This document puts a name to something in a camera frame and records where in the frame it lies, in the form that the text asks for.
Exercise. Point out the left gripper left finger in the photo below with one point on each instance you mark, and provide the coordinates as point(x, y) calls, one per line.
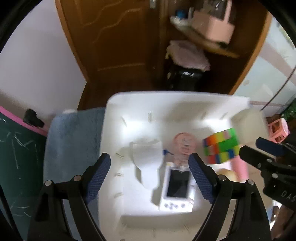
point(89, 183)

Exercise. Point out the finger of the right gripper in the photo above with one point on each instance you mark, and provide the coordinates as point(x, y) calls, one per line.
point(272, 145)
point(283, 163)

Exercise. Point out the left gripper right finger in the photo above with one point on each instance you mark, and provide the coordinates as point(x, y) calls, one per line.
point(214, 188)

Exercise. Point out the gold round compact mirror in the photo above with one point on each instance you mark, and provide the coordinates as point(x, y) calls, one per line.
point(230, 174)

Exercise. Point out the pink hair roller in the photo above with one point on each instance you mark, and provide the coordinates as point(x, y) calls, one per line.
point(240, 168)

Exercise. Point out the white handheld game console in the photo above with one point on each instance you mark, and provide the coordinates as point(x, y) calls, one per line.
point(178, 192)

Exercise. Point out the colourful rubik's cube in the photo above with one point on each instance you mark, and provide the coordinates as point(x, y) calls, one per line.
point(221, 147)

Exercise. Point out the pink round face toy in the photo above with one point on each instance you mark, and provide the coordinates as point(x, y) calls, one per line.
point(184, 144)

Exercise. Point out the white cloud-shaped piece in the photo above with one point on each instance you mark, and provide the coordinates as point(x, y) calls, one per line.
point(148, 157)

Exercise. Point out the person's right hand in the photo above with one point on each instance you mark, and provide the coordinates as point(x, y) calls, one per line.
point(284, 226)

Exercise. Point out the pink plastic stool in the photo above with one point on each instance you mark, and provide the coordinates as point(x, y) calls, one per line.
point(278, 130)

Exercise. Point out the green snack bag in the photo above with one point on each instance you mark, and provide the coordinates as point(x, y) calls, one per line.
point(290, 112)

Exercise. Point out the blue fuzzy table cloth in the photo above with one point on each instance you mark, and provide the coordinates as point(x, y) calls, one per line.
point(73, 143)

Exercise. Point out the white plastic storage bin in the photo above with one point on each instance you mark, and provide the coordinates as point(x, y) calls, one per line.
point(149, 192)

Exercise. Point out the black knob on chalkboard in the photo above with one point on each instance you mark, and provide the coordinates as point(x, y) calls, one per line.
point(30, 118)

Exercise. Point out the wooden corner shelf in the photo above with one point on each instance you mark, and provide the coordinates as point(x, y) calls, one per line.
point(229, 63)

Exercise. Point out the pink basket clear dome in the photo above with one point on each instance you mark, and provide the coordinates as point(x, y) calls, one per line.
point(212, 21)

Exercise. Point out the pink folded cloth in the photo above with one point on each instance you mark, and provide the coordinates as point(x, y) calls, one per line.
point(187, 55)

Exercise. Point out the brown wooden door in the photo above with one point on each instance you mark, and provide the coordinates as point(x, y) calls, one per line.
point(116, 44)

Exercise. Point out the green chalkboard pink frame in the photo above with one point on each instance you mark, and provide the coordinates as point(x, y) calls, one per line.
point(22, 161)

